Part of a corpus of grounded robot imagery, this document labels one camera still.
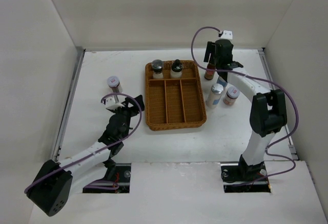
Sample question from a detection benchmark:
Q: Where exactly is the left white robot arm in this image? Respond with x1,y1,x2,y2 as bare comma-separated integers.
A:
24,94,145,217

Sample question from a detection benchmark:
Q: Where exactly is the metal frame rail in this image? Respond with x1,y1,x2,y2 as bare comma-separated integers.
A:
50,46,85,161
258,48,299,149

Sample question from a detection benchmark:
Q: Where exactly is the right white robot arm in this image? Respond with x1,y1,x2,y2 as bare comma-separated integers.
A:
203,39,287,183

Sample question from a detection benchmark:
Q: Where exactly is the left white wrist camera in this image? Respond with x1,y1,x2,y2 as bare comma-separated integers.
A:
101,96,124,110

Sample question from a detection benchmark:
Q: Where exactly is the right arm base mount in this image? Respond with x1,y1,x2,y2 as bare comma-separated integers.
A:
220,162,271,193

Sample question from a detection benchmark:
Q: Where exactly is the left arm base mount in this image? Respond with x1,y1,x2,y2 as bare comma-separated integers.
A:
82,160,132,194

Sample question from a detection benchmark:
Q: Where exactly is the left metal frame rail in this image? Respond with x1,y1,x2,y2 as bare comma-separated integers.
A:
50,46,85,161

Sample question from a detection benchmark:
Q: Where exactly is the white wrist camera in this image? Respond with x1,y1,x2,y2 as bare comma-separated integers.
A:
218,30,233,40
101,96,124,110

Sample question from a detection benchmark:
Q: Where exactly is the right metal frame rail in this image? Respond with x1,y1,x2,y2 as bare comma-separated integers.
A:
258,48,299,149

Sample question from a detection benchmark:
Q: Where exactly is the red sauce bottle yellow cap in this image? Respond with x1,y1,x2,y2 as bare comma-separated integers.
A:
204,62,216,80

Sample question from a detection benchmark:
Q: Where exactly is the grey-lid dark spice jar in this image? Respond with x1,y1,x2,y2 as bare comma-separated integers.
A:
107,75,122,93

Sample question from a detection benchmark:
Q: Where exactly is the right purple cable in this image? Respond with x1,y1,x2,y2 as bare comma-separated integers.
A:
191,26,300,181

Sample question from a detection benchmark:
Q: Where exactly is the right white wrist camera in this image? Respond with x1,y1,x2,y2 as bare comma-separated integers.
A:
218,30,233,40

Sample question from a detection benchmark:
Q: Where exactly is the silver-lid white blue canister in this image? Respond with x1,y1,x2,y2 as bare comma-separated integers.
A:
216,76,228,90

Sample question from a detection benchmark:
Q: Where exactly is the brown wicker divided tray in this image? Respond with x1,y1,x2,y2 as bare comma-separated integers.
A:
145,60,207,131

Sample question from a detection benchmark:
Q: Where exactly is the black-knob salt shaker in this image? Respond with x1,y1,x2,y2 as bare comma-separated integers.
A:
170,59,183,78

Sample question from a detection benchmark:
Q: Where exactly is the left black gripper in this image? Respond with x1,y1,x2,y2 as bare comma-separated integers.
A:
111,95,143,139

